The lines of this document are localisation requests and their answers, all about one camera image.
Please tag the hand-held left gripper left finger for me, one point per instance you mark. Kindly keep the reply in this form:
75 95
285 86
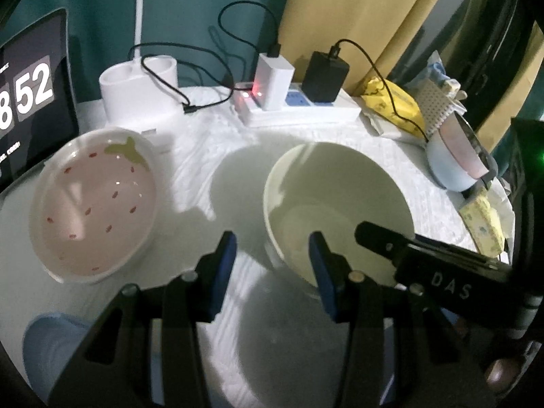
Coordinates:
225 263

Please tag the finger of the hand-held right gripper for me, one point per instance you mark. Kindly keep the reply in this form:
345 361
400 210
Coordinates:
376 238

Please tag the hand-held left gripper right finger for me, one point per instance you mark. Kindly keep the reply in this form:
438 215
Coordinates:
321 274

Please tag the cream bowl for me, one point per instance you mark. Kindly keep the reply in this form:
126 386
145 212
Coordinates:
340 187

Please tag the pink strawberry bowl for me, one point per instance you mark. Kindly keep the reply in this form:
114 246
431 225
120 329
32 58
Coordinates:
93 204

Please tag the blue plate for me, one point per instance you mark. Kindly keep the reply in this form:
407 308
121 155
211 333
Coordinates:
46 348

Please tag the person's right hand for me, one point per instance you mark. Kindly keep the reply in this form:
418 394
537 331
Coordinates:
508 376

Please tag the yellow tissue pack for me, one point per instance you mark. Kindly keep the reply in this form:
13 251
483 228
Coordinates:
482 221

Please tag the small light blue bowl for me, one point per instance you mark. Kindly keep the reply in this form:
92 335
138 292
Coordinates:
446 170

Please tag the white flat packet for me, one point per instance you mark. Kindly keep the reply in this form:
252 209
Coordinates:
389 129

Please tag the yellow wipes packet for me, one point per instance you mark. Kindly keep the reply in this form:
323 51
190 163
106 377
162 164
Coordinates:
389 97

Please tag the white plastic basket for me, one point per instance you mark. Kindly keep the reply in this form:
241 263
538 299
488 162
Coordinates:
437 108

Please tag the white power strip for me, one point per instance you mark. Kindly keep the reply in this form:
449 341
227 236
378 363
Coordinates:
306 112

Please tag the black charger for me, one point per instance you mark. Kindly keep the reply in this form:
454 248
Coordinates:
325 78

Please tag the blue white snack packet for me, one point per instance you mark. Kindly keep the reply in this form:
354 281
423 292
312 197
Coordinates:
442 70

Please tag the white charger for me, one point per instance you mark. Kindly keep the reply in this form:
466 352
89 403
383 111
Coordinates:
274 80

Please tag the white desk lamp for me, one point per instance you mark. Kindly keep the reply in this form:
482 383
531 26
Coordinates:
123 93

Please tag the yellow curtain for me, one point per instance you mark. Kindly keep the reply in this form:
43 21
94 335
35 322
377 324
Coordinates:
361 17

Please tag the tablet with clock display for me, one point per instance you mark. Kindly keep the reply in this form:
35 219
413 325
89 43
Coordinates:
34 136

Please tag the teal curtain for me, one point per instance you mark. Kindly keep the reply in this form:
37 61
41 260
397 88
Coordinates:
191 0

